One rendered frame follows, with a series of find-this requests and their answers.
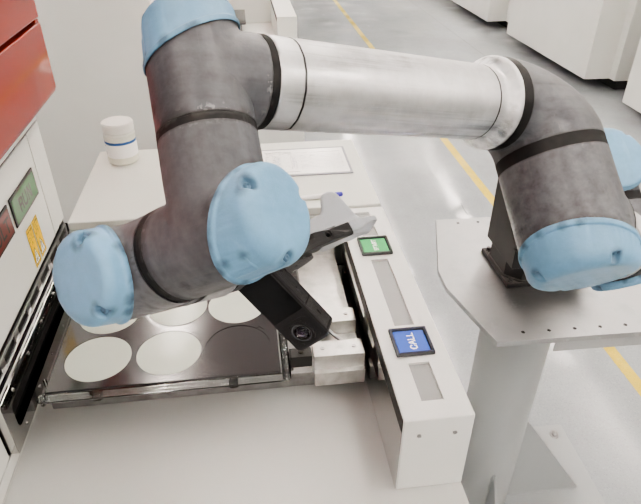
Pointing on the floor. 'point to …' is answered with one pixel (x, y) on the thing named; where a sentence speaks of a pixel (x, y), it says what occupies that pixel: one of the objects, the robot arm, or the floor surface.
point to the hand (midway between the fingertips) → (332, 254)
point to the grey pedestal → (517, 435)
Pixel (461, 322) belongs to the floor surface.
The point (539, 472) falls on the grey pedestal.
